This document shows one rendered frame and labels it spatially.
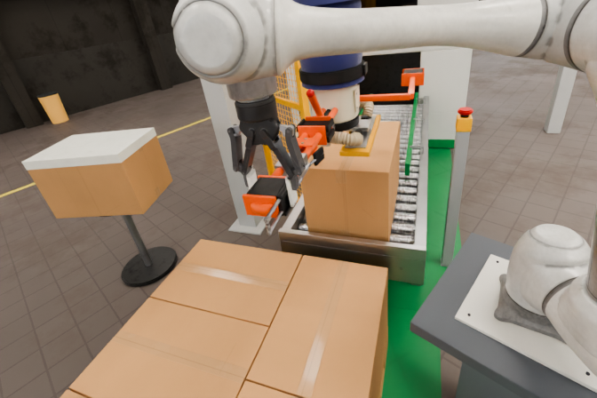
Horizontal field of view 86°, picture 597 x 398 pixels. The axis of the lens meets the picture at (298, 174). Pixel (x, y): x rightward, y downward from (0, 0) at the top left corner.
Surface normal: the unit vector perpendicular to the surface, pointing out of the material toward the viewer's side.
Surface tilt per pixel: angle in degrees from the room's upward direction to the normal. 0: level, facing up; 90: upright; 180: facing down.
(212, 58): 85
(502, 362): 0
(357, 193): 90
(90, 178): 90
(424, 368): 0
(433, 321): 0
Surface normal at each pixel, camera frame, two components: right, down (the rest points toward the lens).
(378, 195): -0.33, 0.49
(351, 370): -0.13, -0.87
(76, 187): -0.10, 0.49
